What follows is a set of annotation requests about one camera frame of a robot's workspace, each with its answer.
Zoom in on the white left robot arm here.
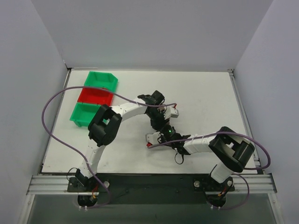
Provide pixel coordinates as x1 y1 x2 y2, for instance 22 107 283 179
75 91 176 192

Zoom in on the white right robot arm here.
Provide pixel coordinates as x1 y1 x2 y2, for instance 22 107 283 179
152 125 255 190

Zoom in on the red plastic bin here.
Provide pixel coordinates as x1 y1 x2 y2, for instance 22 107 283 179
77 88 114 106

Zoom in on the green plastic bin far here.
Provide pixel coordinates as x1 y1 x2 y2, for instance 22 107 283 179
84 71 118 92

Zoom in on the green plastic bin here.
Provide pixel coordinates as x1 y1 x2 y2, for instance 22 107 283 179
70 103 100 127
84 71 118 92

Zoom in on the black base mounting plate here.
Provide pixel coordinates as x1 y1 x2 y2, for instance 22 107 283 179
67 174 235 207

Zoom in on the green plastic bin near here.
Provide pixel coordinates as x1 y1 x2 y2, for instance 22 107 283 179
70 103 100 127

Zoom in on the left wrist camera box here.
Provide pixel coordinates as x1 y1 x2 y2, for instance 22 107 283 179
164 106 179 119

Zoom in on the aluminium front frame rail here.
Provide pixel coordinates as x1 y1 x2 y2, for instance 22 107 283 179
27 174 277 195

